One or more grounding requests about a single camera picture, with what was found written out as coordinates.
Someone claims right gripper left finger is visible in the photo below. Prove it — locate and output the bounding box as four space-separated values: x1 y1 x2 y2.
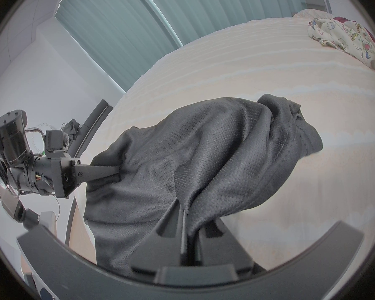
131 197 185 271

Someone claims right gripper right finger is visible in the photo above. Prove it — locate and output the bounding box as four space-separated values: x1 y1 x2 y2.
197 219 254 274

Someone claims black T-shirt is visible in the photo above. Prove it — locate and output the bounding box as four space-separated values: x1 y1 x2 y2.
83 94 324 276

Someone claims dark grey garment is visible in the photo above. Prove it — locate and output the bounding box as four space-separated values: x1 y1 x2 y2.
61 120 81 137

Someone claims bed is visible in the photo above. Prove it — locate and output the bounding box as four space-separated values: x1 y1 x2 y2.
65 0 375 272

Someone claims white printed pyjama top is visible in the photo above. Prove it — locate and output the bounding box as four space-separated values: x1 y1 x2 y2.
307 17 375 89

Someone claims dark red garment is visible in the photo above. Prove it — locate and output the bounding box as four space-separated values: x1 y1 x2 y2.
332 16 375 44

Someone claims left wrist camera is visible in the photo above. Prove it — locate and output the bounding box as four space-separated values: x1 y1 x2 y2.
45 130 71 156

